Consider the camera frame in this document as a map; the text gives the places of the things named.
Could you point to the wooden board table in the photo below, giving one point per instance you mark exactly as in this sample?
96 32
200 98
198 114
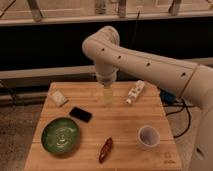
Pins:
118 121

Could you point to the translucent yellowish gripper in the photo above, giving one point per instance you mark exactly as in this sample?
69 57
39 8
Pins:
107 95

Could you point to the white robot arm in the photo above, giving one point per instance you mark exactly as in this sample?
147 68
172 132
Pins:
188 80

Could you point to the black smartphone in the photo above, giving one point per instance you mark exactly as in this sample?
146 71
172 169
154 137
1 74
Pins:
81 114

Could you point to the white sponge block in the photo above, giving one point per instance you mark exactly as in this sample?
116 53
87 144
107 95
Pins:
58 98

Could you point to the white plastic bottle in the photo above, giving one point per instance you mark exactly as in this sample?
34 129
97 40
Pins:
134 93

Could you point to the dark red chili pepper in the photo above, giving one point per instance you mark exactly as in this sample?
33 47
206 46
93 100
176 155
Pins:
105 150

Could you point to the white paper cup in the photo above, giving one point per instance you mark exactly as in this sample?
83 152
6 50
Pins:
148 137

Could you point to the green ceramic bowl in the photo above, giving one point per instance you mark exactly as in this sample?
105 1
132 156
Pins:
60 136

